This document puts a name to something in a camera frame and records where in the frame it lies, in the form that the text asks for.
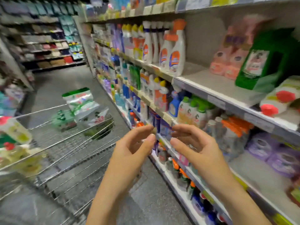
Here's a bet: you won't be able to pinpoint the person's left hand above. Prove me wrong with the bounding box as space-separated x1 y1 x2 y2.
100 124 157 196

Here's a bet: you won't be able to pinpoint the person's right hand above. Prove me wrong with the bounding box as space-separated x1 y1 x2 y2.
170 123 235 196

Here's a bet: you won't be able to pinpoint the cluster of orange trigger sprayers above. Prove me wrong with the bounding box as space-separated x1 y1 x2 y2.
157 147 193 191

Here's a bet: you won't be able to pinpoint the row of white green-capped bottles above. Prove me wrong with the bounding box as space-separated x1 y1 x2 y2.
177 95 218 130

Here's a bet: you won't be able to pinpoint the large green white cleaner pouch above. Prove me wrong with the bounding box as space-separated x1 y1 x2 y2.
62 87 100 118
75 107 114 140

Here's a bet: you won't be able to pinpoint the purple yellow-banded cleaner bottle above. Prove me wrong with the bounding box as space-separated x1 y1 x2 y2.
246 133 282 163
267 147 300 179

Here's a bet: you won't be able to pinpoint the blue spray bottle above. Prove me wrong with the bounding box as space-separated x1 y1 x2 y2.
168 90 186 118

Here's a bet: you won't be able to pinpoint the cluster of blue cleaner bottles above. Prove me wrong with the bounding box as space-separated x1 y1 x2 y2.
119 79 142 113

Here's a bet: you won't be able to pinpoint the yellow-capped pink-label cleaner bottle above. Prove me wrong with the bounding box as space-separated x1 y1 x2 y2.
157 81 171 113
152 77 163 107

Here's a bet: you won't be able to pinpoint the pack of green small bottles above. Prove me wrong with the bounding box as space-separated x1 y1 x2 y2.
52 110 78 132

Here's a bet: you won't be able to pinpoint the clear-wrapped white bottle pack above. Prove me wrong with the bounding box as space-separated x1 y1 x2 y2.
140 69 156 99

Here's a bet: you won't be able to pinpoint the cluster of green cleaner bottles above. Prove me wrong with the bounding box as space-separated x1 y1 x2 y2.
127 64 142 91

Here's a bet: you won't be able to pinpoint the slim white red-capped bottle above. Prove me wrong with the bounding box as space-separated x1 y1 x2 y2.
259 76 300 118

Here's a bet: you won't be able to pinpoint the cluster of yellow red-capped bottles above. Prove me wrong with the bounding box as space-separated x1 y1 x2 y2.
0 143 48 179

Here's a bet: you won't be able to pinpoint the pink twin spray bottle pack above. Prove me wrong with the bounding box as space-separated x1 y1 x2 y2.
209 16 264 82

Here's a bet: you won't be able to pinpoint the white orange-trigger spray bottle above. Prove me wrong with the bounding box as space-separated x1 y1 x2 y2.
159 34 175 73
168 18 188 77

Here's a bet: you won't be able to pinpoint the green capped cleaner bottle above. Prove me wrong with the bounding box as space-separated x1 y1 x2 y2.
235 28 299 94

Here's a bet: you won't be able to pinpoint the white red-capped cleaner bottle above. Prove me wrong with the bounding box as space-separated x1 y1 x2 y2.
0 116 34 145

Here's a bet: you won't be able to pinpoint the white orange spray bottles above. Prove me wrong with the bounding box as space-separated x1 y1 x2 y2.
142 21 172 65

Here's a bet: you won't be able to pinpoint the row of yellow-capped cleaner bottles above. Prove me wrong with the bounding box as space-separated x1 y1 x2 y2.
122 23 145 62

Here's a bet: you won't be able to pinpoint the row of purple cleaner bottles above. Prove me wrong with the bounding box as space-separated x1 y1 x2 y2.
108 23 125 54

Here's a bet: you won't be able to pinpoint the person's right forearm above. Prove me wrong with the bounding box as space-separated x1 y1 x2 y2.
215 184 273 225

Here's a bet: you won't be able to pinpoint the person's left forearm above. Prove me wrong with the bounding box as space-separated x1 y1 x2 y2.
86 185 138 225

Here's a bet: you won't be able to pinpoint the grey shopping cart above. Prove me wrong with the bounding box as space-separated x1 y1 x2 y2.
0 103 123 225

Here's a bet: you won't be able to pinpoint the store shelving with refill pouches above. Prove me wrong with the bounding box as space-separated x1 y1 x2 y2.
0 40 34 116

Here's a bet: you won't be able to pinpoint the distant store shelving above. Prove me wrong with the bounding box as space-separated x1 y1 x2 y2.
0 0 88 73

